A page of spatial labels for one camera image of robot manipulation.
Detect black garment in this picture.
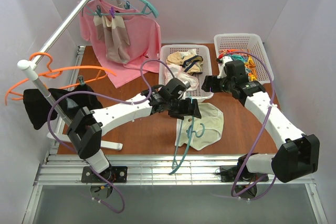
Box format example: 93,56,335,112
23,84,103,130

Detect pile of coloured clothespins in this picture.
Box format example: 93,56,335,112
218,49,258,81

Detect pink shirt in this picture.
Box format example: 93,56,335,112
80,0,161,88

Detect pale green underwear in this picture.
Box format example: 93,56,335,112
174,103,224,151

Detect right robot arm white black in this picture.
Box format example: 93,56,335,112
202,57,320,183

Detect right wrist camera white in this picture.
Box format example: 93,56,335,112
216,56,232,79

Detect aluminium rail frame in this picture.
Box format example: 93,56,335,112
23,155,328,223

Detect orange hanger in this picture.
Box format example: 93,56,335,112
4,52,117,105

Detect white basket with underwear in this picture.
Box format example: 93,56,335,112
159,44,213,102

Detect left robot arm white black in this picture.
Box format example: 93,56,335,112
67,78,202,174

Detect beige socks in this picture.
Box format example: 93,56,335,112
93,16,130,64

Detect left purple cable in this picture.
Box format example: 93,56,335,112
47,60,182,214

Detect white basket with clothespins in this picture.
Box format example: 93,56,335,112
214,33,274,80

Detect beige navy underwear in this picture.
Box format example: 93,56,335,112
166,51,204,75

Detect white pink underwear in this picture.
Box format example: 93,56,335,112
164,64,199,91

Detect silver clothes rack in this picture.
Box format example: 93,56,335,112
17,0,123,151

